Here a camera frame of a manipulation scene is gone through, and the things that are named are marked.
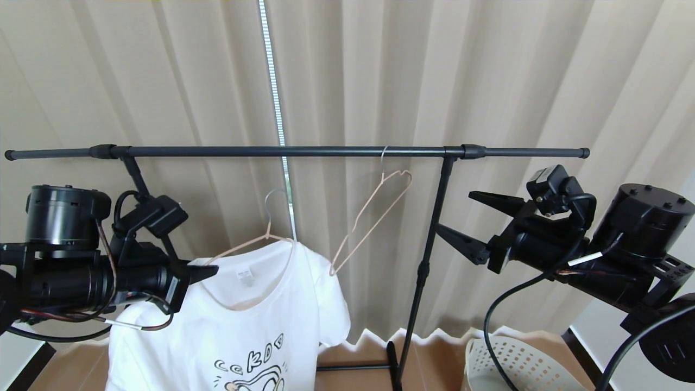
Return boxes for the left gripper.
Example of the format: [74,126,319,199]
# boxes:
[114,258,192,316]

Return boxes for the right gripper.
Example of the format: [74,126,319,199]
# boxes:
[436,191,590,275]

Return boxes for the white printed t-shirt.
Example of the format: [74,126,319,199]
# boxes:
[106,239,352,391]

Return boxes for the pink clothes hanger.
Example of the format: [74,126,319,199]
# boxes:
[328,147,413,276]
[204,188,298,267]

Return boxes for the white laundry basket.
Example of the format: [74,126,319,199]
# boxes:
[462,335,590,391]

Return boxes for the black clothes rack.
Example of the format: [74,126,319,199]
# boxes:
[4,144,591,391]

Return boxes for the beige curtain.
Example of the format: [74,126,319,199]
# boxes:
[0,0,695,348]

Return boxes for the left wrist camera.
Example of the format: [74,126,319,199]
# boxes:
[111,190,189,257]

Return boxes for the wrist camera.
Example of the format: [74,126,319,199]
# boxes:
[526,165,597,229]
[111,190,189,257]

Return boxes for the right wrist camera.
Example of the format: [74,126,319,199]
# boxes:
[526,165,597,229]

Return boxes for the black cable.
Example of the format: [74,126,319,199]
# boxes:
[3,320,117,344]
[483,239,695,391]

